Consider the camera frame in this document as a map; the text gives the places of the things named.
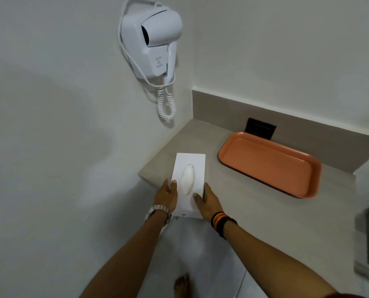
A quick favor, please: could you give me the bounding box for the black wall socket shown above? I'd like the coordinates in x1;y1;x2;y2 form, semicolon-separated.
245;118;277;140

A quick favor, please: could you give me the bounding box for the white hair dryer wall holder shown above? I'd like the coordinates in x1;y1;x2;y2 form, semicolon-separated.
121;5;169;80

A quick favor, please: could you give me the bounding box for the white tissue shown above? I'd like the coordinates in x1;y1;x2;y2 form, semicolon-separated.
180;163;195;196

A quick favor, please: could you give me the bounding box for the white coiled cord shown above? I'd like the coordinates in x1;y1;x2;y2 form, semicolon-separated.
119;0;177;121

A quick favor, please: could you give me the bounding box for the person's right hand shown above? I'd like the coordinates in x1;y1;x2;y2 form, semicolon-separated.
193;182;225;221

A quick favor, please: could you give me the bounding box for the striped wristband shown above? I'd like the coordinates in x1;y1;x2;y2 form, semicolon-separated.
211;212;238;239

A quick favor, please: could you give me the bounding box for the orange plastic tray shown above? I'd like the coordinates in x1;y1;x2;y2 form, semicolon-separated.
218;132;322;199

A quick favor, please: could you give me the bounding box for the person's right forearm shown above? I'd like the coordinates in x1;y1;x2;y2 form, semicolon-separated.
223;221;339;298

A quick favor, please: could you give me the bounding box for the silver wristwatch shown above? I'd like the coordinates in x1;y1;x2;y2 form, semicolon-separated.
144;204;172;226

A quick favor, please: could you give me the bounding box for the person's left forearm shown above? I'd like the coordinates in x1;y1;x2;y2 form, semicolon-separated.
79;210;169;298

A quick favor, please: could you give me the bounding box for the person's left hand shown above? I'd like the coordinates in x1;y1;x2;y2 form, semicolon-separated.
154;179;178;215

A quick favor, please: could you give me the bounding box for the person's foot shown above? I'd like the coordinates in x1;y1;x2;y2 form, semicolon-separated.
174;274;191;298

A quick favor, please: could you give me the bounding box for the white wall-mounted hair dryer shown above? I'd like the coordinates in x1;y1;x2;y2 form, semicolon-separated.
141;5;183;78

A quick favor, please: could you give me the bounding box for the white tissue box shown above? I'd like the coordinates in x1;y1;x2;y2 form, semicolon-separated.
170;153;206;220

